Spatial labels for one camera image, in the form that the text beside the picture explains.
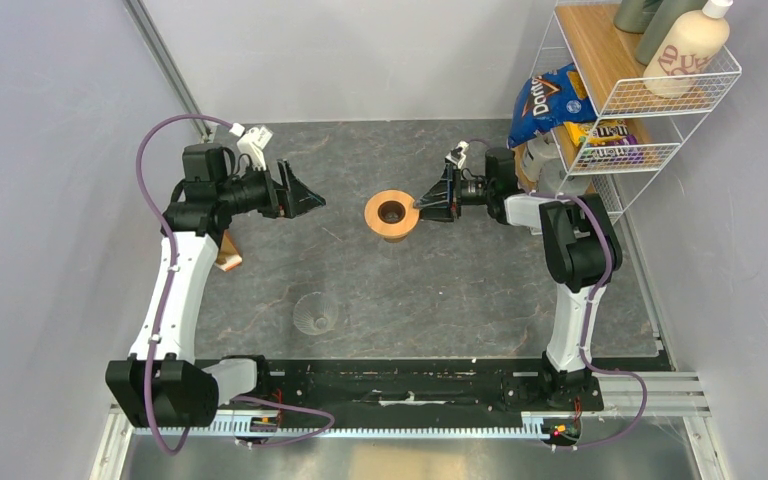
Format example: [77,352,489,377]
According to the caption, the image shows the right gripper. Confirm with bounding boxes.
[414,162,494,223]

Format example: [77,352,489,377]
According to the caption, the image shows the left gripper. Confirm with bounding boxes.
[217,158,325,219]

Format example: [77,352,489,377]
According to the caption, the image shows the brown paper coffee filters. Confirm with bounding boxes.
[214,230,243,272]

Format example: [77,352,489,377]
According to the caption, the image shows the clear glass dripper cone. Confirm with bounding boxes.
[292,292,340,336]

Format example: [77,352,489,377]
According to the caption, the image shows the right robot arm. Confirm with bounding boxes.
[414,145,622,409]

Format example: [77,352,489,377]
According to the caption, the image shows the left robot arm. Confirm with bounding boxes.
[105,143,326,428]

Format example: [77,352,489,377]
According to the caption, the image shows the blue doritos chip bag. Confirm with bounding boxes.
[507,63,597,148]

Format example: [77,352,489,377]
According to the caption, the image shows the yellow m&m candy bag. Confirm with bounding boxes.
[563,119,643,165]

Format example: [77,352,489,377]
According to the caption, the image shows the green pump bottle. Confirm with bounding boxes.
[634,0,706,65]
[613,0,662,34]

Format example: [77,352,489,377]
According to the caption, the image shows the cream pump lotion bottle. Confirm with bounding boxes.
[643,0,733,99]

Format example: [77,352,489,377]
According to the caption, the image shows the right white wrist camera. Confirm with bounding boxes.
[445,141,470,170]

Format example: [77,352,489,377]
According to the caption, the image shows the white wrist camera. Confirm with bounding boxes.
[445,141,470,170]
[229,123,274,171]

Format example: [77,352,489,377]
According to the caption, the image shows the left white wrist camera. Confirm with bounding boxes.
[229,123,274,171]

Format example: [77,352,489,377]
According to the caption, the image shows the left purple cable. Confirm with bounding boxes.
[134,113,336,457]

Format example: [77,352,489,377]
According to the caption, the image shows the white wire shelf rack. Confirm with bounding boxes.
[534,2,742,222]

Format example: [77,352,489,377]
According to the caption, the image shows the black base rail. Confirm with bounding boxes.
[188,355,673,432]

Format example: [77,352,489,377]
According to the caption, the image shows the white cable duct strip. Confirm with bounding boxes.
[133,409,558,440]

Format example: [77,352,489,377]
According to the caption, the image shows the aluminium frame post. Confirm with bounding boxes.
[122,0,201,114]

